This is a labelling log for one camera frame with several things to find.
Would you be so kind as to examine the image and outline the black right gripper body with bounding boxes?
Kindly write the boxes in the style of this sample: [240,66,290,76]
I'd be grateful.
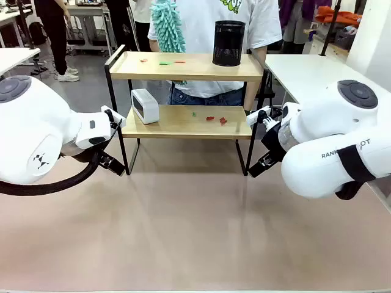
[261,123,288,165]

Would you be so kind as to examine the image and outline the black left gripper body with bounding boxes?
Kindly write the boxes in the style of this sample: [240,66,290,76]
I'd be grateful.
[97,149,115,168]

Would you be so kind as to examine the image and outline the black mesh pen holder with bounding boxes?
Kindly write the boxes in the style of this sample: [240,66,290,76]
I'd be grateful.
[212,20,246,67]

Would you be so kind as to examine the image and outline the teal microfiber duster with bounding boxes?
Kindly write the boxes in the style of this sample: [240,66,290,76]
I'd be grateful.
[149,0,188,86]

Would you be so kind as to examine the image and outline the white digital clock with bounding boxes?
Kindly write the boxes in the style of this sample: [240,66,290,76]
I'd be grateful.
[130,88,160,125]

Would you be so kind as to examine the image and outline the large white table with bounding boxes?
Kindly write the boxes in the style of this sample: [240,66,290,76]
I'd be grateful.
[264,54,391,106]

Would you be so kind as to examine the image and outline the grey plastic basket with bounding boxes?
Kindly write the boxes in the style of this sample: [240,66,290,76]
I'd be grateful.
[334,27,358,51]

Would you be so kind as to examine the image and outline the person black trousers white shoes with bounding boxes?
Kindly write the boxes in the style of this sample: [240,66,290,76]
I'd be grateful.
[33,0,80,82]

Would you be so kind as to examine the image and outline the black stand pole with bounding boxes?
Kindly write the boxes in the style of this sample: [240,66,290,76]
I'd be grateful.
[319,0,342,57]
[16,0,35,49]

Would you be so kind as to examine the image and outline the person in black clothes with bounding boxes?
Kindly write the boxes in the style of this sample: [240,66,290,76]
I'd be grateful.
[105,0,138,52]

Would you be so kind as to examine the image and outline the small white table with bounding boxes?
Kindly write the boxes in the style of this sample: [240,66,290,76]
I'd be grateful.
[0,47,42,77]

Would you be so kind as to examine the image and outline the person in purple jacket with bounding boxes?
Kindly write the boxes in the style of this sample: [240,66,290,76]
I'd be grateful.
[279,0,332,54]

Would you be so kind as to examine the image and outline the person in white t-shirt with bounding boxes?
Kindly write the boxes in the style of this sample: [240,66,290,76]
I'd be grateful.
[147,0,283,107]

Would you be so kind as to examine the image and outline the black backpack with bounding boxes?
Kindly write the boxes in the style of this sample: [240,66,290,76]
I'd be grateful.
[29,21,48,46]

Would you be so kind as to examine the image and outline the orange cloth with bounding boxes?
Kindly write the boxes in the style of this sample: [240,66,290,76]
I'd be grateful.
[315,6,363,24]

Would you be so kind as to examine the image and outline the white background desk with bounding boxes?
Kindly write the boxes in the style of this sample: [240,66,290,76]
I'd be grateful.
[65,1,117,57]

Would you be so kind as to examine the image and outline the person white shirt black trousers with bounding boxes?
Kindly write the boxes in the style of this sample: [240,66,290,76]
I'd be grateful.
[131,0,153,52]

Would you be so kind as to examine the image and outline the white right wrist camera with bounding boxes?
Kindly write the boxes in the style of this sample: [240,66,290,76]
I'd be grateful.
[246,106,277,132]

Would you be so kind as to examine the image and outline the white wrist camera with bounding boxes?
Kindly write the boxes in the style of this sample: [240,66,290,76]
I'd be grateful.
[246,106,277,132]
[100,105,126,129]

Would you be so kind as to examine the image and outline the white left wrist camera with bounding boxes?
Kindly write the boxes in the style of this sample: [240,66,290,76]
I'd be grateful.
[100,105,126,129]

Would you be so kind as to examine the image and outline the black corrugated arm cable hose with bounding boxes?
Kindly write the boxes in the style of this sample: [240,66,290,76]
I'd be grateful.
[0,143,108,197]

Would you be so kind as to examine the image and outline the black strap on arm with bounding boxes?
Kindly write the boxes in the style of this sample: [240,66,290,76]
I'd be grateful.
[337,145,376,184]

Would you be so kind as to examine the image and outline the wooden shelf black metal frame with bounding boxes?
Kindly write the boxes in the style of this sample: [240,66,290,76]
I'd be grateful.
[104,45,269,177]

